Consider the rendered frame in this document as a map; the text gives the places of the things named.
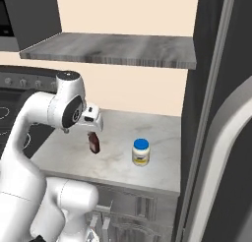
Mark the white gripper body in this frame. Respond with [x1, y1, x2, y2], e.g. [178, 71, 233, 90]
[79, 113, 104, 134]

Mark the dark red ketchup bottle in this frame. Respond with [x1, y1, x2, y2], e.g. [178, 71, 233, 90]
[87, 131, 101, 154]

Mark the mayonnaise jar with blue lid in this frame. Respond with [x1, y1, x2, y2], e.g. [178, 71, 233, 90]
[131, 138, 152, 167]

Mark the dark grey fridge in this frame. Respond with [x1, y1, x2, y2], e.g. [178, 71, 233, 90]
[171, 0, 252, 242]

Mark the dark grey fridge door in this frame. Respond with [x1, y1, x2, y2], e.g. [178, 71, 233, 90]
[175, 0, 252, 242]

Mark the black stove with hob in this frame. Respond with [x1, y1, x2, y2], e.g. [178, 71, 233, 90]
[0, 64, 59, 160]

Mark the black microwave oven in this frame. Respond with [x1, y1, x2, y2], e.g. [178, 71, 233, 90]
[0, 0, 21, 53]

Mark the grey wooden wall shelf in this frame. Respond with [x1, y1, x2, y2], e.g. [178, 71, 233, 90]
[19, 31, 198, 71]

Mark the grey fridge door handle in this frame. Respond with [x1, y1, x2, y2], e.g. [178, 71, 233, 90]
[185, 76, 252, 242]

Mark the dark grey wall cupboard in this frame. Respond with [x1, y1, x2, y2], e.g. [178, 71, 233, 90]
[1, 0, 64, 52]

